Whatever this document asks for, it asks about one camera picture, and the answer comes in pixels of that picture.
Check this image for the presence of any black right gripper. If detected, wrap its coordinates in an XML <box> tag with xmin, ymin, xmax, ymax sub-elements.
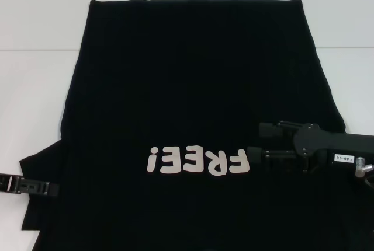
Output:
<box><xmin>247</xmin><ymin>120</ymin><xmax>374</xmax><ymax>175</ymax></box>

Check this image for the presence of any black shirt with FREE print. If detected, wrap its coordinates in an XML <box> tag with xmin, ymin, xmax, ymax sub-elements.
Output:
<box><xmin>19</xmin><ymin>0</ymin><xmax>374</xmax><ymax>251</ymax></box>

